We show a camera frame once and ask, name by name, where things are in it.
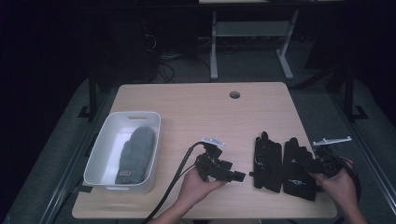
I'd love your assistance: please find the black metal stand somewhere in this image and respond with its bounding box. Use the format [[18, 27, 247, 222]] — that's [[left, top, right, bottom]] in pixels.
[[343, 63, 369, 121], [78, 66, 98, 121]]

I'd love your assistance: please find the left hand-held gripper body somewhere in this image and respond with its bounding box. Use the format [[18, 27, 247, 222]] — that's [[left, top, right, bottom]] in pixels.
[[195, 137, 233, 182]]

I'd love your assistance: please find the black glove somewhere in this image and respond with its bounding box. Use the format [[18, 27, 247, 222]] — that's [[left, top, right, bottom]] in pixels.
[[248, 131, 284, 193], [282, 136, 318, 202]]

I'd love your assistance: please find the grey mitten with label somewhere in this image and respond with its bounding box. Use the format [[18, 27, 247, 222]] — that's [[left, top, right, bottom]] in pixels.
[[114, 125, 157, 186]]

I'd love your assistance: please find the person's left hand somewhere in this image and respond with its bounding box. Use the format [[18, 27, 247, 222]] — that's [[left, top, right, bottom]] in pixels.
[[177, 167, 228, 213]]

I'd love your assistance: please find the white-framed desk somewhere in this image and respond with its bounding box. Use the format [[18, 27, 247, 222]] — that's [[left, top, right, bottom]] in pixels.
[[199, 0, 344, 80]]

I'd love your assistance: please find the person's right hand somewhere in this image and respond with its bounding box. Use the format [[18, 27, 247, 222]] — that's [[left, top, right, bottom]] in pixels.
[[311, 160, 360, 211]]

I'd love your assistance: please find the white plastic bin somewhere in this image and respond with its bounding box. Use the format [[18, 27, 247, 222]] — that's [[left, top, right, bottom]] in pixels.
[[83, 111, 163, 194]]

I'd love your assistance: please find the tangle of floor cables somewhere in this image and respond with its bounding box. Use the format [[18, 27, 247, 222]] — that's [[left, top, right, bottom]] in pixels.
[[141, 32, 213, 84]]

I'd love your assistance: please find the right hand-held gripper cable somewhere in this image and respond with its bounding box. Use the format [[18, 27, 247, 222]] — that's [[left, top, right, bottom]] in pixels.
[[337, 156, 362, 203]]

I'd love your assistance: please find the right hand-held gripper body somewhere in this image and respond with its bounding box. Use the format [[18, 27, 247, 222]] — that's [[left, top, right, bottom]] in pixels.
[[306, 135, 353, 179]]

